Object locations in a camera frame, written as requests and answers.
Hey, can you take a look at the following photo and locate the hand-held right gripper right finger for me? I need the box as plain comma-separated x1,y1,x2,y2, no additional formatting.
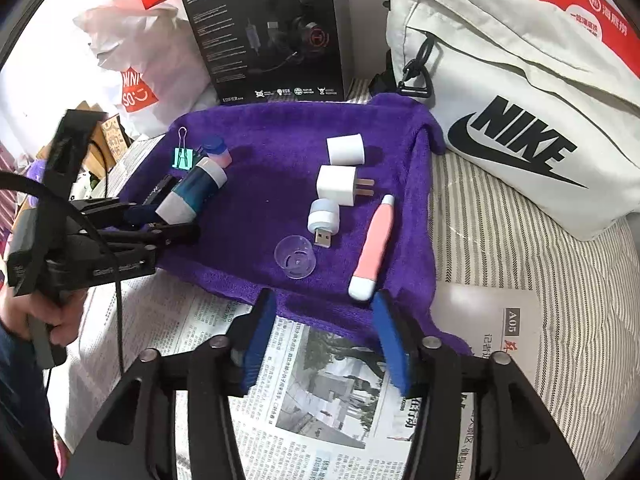
372,290,586,480

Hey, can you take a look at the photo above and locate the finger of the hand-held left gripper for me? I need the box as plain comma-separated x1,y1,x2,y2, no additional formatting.
102,220,202,261
75,174,182,233

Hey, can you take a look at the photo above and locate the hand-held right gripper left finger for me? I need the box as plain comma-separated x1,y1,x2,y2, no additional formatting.
62,287,278,480

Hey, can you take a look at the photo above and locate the blue white tube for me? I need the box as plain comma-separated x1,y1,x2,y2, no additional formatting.
155,156,228,225

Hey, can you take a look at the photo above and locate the clear plastic cap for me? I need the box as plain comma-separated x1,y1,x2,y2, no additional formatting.
274,235,318,279

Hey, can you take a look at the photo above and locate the small blue pink bottle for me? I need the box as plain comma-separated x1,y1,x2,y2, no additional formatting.
200,135,232,168

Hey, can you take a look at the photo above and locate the pink white pen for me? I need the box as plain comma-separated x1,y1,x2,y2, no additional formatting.
348,195,396,303

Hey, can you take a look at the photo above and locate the white usb night light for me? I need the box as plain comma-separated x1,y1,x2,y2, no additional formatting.
307,198,341,250

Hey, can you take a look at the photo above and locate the white charger plug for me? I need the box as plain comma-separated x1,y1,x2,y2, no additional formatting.
316,165,376,207

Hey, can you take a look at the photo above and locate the person's left forearm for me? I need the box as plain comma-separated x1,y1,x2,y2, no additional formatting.
0,320,61,480

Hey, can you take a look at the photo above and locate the person's left hand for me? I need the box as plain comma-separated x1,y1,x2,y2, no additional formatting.
0,287,87,344

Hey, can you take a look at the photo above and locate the wooden headboard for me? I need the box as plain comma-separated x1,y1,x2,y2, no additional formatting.
35,101,108,181

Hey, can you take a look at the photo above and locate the green binder clip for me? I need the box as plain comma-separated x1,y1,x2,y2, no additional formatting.
172,127,195,170

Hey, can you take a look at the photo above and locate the patterned card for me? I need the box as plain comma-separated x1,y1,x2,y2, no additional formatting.
100,114,130,161

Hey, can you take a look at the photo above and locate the purple plush toy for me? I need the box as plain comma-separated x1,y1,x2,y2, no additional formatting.
25,159,51,186

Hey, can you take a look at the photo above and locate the newspaper sheet red heading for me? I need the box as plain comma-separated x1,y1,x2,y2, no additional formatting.
432,282,546,480

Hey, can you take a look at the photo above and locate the newspaper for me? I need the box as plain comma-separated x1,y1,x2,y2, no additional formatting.
55,135,441,480

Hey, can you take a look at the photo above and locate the purple towel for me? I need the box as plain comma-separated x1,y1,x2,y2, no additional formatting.
117,92,473,356

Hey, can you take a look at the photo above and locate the striped bed sheet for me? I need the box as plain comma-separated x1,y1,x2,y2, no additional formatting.
50,77,636,480

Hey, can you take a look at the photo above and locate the white plastic bag red logo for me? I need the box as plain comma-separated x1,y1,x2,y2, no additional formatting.
72,0,213,138

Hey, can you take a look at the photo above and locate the black headphone box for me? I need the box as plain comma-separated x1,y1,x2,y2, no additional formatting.
178,0,353,107

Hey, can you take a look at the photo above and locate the small white cylinder cap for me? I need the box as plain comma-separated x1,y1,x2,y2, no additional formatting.
327,133,365,166

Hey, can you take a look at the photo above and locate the white canvas bag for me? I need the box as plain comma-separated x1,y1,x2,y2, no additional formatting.
370,0,640,242

